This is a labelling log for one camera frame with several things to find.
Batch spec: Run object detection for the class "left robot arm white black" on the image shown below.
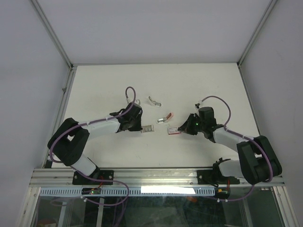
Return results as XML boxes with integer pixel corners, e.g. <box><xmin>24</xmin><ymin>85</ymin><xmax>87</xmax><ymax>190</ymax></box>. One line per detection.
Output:
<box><xmin>47</xmin><ymin>103</ymin><xmax>143</xmax><ymax>184</ymax></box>

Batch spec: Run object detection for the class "pink white mini stapler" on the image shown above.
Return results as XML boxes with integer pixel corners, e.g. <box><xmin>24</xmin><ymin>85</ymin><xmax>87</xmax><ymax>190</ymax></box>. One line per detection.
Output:
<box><xmin>156</xmin><ymin>112</ymin><xmax>174</xmax><ymax>124</ymax></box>

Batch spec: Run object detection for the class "grey slotted cable duct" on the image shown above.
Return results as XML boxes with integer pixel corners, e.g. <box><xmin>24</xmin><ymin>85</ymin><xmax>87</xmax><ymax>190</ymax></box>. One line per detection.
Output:
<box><xmin>40</xmin><ymin>186</ymin><xmax>215</xmax><ymax>197</ymax></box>

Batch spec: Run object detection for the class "red white staple box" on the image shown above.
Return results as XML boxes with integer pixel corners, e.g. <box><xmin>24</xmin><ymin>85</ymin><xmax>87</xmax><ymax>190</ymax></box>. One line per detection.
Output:
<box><xmin>168</xmin><ymin>127</ymin><xmax>181</xmax><ymax>135</ymax></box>

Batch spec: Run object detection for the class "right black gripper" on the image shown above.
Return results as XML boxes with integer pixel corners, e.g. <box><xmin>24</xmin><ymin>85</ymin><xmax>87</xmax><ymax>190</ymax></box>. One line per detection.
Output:
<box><xmin>178</xmin><ymin>113</ymin><xmax>205</xmax><ymax>135</ymax></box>

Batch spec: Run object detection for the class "staple box tray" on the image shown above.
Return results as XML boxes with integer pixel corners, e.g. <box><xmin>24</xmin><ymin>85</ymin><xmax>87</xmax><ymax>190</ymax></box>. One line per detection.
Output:
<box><xmin>141</xmin><ymin>125</ymin><xmax>154</xmax><ymax>133</ymax></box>

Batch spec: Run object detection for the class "left aluminium frame post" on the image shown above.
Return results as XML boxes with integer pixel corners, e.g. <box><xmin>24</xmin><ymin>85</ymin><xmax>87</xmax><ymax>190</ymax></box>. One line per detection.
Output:
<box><xmin>29</xmin><ymin>0</ymin><xmax>74</xmax><ymax>71</ymax></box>

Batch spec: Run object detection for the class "black mounting plate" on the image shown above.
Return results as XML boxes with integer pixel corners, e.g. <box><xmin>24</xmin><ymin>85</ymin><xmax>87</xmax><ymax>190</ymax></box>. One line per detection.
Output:
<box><xmin>196</xmin><ymin>169</ymin><xmax>240</xmax><ymax>187</ymax></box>
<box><xmin>72</xmin><ymin>168</ymin><xmax>114</xmax><ymax>185</ymax></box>

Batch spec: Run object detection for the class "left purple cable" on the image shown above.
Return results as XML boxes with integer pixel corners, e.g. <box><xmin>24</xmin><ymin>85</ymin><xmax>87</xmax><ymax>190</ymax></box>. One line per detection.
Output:
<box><xmin>49</xmin><ymin>86</ymin><xmax>138</xmax><ymax>164</ymax></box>

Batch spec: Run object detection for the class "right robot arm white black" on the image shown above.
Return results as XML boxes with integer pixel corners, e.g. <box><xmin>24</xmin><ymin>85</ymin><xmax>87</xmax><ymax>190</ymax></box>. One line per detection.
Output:
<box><xmin>178</xmin><ymin>107</ymin><xmax>283</xmax><ymax>185</ymax></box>

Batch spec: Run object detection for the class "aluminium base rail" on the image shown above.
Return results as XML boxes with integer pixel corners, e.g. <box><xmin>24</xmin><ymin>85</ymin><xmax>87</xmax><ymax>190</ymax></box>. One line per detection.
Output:
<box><xmin>29</xmin><ymin>167</ymin><xmax>285</xmax><ymax>189</ymax></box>

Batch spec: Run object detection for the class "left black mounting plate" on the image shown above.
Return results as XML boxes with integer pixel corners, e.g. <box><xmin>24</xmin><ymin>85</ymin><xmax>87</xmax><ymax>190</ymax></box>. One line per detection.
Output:
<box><xmin>72</xmin><ymin>168</ymin><xmax>114</xmax><ymax>185</ymax></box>

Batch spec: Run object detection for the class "aluminium frame post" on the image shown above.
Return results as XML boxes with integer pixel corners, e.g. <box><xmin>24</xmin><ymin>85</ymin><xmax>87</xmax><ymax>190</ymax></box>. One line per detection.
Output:
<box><xmin>237</xmin><ymin>0</ymin><xmax>279</xmax><ymax>69</ymax></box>
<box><xmin>29</xmin><ymin>0</ymin><xmax>74</xmax><ymax>71</ymax></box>

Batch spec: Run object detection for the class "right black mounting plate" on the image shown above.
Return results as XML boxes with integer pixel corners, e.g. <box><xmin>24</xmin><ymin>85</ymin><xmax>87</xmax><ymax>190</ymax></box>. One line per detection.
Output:
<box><xmin>196</xmin><ymin>169</ymin><xmax>240</xmax><ymax>187</ymax></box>

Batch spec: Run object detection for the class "right aluminium frame post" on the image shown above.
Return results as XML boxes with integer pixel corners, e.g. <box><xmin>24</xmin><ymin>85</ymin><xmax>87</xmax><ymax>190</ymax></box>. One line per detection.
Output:
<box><xmin>237</xmin><ymin>0</ymin><xmax>279</xmax><ymax>69</ymax></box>

